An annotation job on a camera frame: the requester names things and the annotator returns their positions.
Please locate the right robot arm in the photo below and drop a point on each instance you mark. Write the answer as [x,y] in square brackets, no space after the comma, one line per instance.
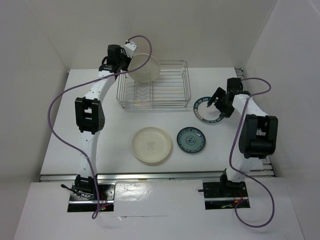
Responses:
[231,175]

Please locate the silver wire dish rack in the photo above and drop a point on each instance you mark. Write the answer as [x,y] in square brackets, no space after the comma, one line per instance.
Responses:
[169,91]

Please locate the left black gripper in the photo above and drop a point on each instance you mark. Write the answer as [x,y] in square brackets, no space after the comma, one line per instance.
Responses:
[129,59]

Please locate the aluminium rail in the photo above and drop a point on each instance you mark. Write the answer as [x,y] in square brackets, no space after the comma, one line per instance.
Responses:
[265,160]
[203,175]

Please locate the blue patterned small plate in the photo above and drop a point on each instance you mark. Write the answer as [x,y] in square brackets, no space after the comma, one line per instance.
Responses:
[191,140]

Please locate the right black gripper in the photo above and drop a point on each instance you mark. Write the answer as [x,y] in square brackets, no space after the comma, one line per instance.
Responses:
[226,112]

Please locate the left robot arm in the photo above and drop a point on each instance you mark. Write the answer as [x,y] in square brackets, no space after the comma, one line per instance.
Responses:
[89,114]

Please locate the white plate teal lettered rim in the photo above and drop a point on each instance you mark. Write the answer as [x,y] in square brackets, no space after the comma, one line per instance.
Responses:
[208,115]

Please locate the right side aluminium rail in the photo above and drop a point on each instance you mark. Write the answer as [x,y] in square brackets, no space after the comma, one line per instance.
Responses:
[265,160]

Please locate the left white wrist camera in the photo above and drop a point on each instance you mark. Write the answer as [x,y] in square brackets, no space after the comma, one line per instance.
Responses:
[129,48]

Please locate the front aluminium rail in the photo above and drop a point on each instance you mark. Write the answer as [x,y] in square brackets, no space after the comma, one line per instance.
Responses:
[203,175]

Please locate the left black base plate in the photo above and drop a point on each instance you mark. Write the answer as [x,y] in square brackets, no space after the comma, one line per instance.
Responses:
[80,202]

